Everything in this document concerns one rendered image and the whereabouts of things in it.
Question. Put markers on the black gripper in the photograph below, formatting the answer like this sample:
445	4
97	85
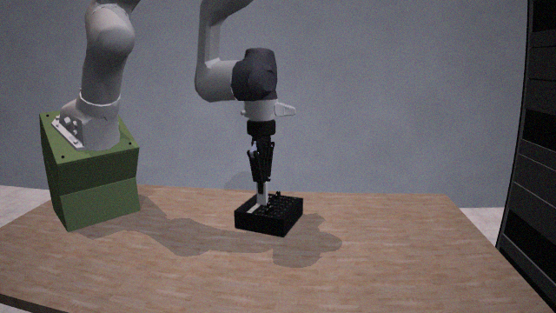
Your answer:
261	155

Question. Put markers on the black lighting desk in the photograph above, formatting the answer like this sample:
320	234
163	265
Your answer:
277	220

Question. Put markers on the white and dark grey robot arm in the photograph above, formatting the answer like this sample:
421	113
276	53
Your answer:
111	38

